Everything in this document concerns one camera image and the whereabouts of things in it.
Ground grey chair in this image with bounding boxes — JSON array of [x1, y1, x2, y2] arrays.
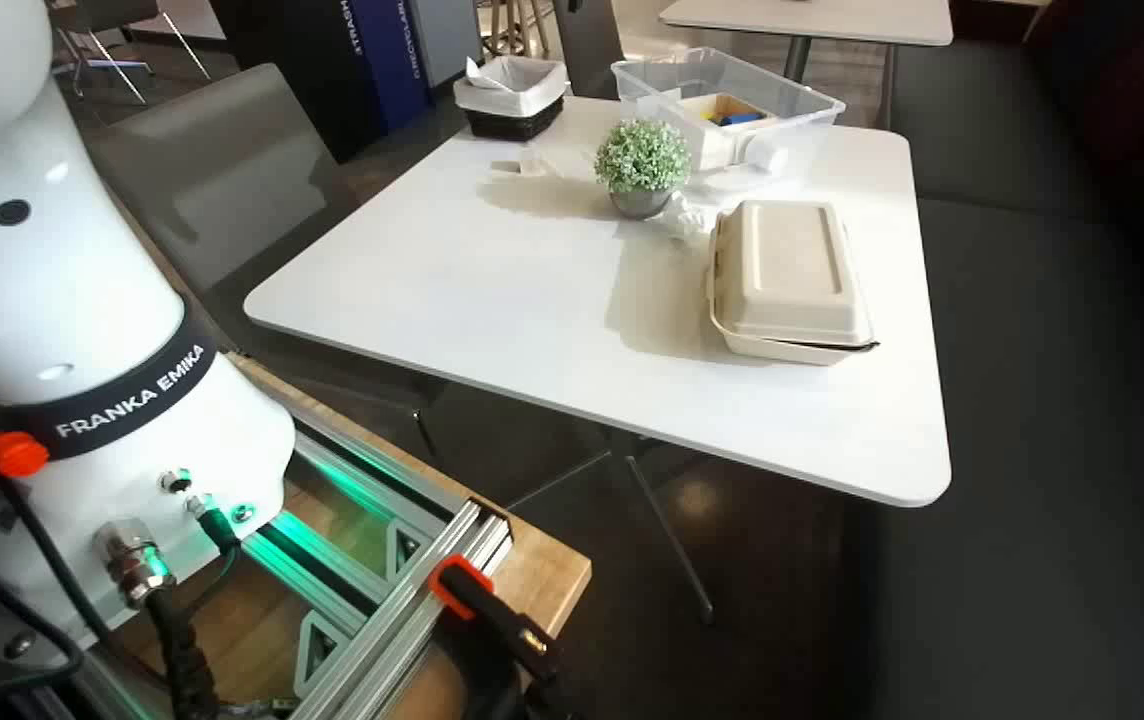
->
[[88, 61, 348, 295]]

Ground metal frame background chair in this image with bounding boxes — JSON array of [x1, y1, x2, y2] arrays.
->
[[44, 0, 214, 109]]

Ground black cabinet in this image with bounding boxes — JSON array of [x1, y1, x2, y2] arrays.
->
[[206, 0, 387, 164]]

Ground crumpled clear plastic wrap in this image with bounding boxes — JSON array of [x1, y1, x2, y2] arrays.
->
[[654, 190, 722, 253]]

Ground aluminium profile rail frame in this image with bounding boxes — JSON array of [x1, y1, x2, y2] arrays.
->
[[234, 431, 516, 720]]

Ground small wooden block box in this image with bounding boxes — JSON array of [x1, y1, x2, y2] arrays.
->
[[675, 88, 771, 134]]

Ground blue banner panel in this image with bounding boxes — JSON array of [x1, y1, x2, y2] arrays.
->
[[337, 0, 437, 134]]

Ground metal table legs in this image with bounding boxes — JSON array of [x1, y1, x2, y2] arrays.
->
[[503, 431, 722, 630]]

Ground thick black base cable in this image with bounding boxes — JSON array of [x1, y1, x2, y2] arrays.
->
[[96, 521, 222, 720]]

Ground thin black base cable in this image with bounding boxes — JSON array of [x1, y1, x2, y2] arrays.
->
[[0, 413, 88, 713]]

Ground black bin with white liner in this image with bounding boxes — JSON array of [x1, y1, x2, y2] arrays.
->
[[447, 52, 573, 144]]

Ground white plastic cylinder piece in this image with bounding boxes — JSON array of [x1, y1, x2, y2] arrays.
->
[[735, 134, 789, 176]]

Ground thin black utensil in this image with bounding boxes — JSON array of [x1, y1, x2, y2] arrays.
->
[[796, 334, 882, 354]]

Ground small green potted plant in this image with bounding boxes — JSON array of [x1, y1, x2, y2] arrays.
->
[[593, 116, 696, 224]]

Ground beige clamshell takeout container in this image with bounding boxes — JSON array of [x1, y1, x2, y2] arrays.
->
[[702, 194, 882, 366]]

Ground black couch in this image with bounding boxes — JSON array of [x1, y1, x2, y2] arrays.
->
[[847, 0, 1144, 720]]

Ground orange black clamp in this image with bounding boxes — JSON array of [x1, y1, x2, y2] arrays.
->
[[422, 553, 576, 720]]

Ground wooden base board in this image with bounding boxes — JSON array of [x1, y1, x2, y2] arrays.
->
[[102, 351, 594, 720]]

